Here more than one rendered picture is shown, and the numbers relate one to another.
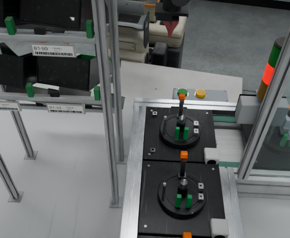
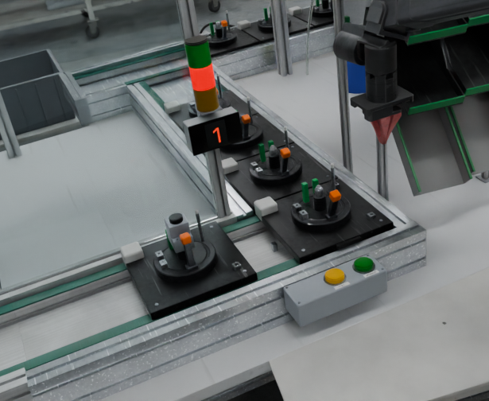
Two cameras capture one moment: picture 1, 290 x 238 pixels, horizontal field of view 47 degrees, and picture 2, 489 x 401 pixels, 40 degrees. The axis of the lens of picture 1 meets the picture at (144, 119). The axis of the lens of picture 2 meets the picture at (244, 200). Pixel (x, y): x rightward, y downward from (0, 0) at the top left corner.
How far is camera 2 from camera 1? 2.08 m
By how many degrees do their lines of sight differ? 100
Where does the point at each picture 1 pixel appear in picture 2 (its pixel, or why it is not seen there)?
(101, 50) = not seen: outside the picture
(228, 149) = (253, 253)
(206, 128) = (290, 232)
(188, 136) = (304, 204)
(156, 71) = (486, 362)
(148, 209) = (298, 153)
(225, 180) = (238, 203)
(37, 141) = not seen: outside the picture
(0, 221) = not seen: hidden behind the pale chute
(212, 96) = (313, 285)
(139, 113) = (397, 220)
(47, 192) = not seen: hidden behind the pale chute
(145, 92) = (454, 308)
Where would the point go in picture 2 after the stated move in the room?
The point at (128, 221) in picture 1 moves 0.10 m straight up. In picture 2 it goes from (311, 149) to (308, 117)
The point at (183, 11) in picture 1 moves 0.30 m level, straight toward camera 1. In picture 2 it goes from (359, 98) to (297, 52)
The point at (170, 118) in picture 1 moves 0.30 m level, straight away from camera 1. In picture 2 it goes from (342, 212) to (411, 286)
